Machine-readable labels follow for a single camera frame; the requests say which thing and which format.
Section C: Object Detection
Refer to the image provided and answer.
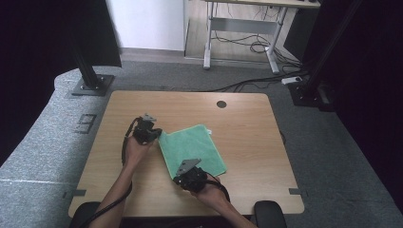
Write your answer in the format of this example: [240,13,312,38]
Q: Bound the black floor cables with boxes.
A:
[207,6,310,93]

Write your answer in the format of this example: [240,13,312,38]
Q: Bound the black metal stand square base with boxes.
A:
[69,41,115,97]

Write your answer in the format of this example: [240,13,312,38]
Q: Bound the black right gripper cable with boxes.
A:
[202,172,231,203]

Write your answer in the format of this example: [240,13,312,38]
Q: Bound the grey metal frame desk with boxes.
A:
[201,0,321,76]

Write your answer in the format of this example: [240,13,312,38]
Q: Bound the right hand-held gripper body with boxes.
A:
[176,158,210,195]

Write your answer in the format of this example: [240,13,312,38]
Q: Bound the black slanted metal stand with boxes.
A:
[287,0,364,112]

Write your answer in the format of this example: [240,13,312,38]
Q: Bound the black box under desk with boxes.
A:
[282,8,314,62]

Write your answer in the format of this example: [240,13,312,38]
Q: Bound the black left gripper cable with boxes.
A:
[78,116,143,228]

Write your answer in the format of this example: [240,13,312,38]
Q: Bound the white power strip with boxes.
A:
[280,75,304,86]

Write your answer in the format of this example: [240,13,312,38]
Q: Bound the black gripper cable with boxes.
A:
[78,116,143,228]
[202,172,231,203]

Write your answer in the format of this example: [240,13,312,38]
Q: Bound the person's left hand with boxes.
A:
[123,136,156,171]

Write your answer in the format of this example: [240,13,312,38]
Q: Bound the wide black curtain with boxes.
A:
[0,0,124,167]

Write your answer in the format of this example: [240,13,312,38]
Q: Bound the tall black curtain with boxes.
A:
[302,0,403,215]

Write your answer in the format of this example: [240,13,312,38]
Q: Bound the green microfibre cloth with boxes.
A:
[157,123,228,181]

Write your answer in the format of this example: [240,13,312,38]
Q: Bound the person's right hand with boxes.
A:
[191,173,229,209]

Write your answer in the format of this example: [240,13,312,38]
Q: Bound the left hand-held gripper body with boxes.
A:
[132,112,158,146]

